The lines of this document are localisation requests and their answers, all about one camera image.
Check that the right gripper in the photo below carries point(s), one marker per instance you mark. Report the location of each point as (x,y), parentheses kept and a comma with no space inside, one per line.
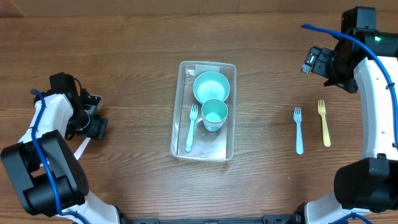
(348,83)

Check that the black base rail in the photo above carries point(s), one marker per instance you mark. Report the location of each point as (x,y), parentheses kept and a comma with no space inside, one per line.
(266,219)

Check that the teal bowl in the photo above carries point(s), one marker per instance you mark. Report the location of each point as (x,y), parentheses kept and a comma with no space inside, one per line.
(211,85)

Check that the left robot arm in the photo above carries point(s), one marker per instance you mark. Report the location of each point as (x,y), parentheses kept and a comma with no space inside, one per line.
(44,172)

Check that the clear plastic container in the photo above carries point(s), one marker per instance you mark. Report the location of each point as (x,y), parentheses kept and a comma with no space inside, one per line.
(207,146)

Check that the green cup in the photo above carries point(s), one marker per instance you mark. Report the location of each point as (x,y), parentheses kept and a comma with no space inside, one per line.
(214,111)

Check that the green plastic fork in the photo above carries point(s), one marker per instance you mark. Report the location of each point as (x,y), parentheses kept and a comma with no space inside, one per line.
(193,117)

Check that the light blue plastic fork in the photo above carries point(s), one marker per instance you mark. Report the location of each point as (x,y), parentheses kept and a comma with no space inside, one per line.
(299,139)

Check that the yellow plastic fork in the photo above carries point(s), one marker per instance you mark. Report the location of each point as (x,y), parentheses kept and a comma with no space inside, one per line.
(322,112)

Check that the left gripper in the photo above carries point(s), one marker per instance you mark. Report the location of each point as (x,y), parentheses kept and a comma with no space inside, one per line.
(95,128)

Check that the white plastic spoon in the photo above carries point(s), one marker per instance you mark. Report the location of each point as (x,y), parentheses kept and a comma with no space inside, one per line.
(78,153)

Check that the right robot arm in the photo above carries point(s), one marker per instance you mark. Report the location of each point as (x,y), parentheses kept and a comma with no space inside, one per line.
(363,61)

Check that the blue cup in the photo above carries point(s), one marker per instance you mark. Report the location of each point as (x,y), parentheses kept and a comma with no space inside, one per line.
(212,128)

